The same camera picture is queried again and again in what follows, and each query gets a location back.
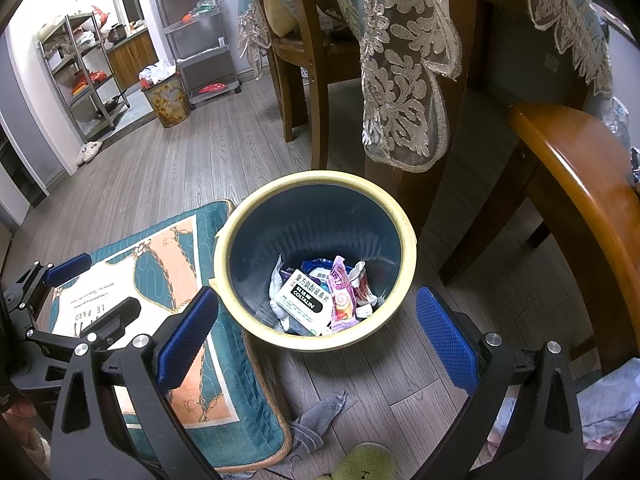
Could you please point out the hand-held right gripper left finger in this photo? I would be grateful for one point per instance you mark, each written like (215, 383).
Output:
(187, 332)

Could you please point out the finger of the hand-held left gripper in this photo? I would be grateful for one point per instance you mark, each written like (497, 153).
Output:
(70, 267)
(115, 317)

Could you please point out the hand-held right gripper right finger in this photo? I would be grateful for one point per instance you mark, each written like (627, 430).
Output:
(445, 335)

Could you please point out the red floral packet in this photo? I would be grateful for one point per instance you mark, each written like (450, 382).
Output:
(367, 285)

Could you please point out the white tissue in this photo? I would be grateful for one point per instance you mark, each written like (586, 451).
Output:
(279, 285)

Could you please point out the pink candy wrapper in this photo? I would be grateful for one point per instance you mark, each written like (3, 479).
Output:
(342, 300)

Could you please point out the white black-label medicine box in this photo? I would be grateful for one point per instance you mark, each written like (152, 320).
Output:
(305, 302)

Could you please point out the blue wet wipes packet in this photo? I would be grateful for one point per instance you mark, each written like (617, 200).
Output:
(317, 267)

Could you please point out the blue yellow-rimmed trash bin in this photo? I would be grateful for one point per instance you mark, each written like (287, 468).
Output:
(310, 220)

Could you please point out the person's left hand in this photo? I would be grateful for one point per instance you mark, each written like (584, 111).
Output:
(17, 410)

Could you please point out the teal orange patterned cushion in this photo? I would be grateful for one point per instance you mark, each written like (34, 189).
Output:
(165, 270)

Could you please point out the white slippers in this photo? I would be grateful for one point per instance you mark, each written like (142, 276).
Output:
(90, 152)

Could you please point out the green plush slipper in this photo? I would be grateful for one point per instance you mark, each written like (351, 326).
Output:
(362, 465)

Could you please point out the grey sock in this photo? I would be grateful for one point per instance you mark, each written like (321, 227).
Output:
(315, 420)

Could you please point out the pale crumpled cloth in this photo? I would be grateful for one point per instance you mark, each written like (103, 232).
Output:
(610, 400)

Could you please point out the steel shelf rack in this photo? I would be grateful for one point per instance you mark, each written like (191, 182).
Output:
(85, 80)

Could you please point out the floral waste bin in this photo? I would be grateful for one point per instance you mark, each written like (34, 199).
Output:
(170, 100)

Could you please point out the dark wooden dining table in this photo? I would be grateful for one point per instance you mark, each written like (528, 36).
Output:
(450, 135)

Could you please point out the wooden kitchen cabinet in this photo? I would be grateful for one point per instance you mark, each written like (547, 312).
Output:
(132, 60)

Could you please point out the dark cooking pot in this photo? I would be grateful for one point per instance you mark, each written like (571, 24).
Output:
(117, 33)

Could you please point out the grey storage cart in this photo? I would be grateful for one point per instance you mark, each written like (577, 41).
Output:
(200, 50)

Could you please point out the teal lace tablecloth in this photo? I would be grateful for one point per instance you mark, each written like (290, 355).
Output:
(395, 85)

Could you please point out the white wall socket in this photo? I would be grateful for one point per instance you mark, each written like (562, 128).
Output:
(552, 62)

